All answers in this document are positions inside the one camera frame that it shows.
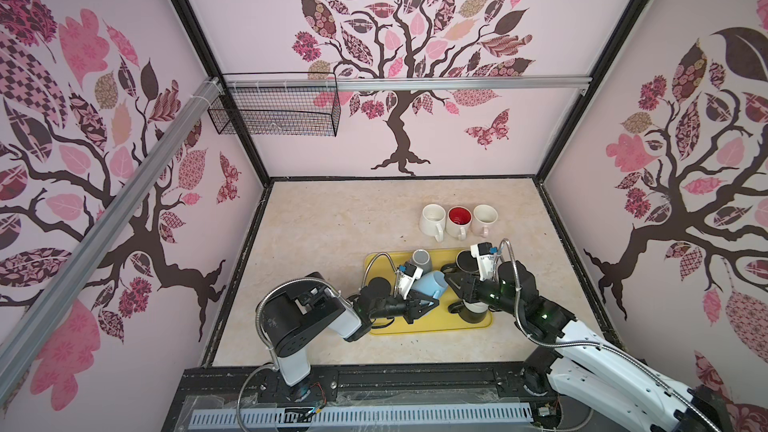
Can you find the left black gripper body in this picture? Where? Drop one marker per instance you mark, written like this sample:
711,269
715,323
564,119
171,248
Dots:
394,308

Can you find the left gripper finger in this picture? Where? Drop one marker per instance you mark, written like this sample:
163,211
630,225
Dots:
412,314
422,303

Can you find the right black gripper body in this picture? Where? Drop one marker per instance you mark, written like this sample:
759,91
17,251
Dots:
462,284

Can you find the light blue mug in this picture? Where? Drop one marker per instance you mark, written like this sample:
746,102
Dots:
432,284

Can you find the pale pink mug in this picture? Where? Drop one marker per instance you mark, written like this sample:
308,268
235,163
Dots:
484,217

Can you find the white mug red interior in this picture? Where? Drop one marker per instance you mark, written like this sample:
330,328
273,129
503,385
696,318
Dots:
458,222

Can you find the white ribbed-base mug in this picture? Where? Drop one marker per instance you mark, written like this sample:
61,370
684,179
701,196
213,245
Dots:
432,222

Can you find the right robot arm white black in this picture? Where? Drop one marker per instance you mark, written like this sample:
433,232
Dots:
573,360

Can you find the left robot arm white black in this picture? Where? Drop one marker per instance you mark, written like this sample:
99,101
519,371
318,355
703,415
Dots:
292,315

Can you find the black mug white base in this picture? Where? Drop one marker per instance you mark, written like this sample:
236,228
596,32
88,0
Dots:
470,312

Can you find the all black mug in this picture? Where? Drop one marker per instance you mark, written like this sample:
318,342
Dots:
464,262

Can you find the grey mug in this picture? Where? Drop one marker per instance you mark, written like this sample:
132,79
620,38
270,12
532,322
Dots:
421,258

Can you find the yellow plastic tray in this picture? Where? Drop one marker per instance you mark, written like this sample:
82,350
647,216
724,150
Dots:
437,320

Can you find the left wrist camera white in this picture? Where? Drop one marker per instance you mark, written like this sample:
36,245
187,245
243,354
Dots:
407,275

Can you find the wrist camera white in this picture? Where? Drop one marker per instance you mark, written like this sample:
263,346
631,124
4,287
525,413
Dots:
485,255
407,275

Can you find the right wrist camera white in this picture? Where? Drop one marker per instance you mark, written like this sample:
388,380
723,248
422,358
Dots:
485,255

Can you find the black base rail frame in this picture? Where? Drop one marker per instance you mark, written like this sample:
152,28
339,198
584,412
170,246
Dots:
371,385

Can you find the white slotted cable duct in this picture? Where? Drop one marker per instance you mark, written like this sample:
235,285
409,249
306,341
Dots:
364,417

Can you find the black wire basket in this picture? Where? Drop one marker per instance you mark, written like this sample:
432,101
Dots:
278,103

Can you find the back aluminium rail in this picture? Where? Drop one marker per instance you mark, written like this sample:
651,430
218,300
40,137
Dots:
413,84

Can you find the aluminium rail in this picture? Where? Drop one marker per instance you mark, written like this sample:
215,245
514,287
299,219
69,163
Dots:
29,335
413,84

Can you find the left aluminium rail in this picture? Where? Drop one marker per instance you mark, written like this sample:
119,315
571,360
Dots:
29,335

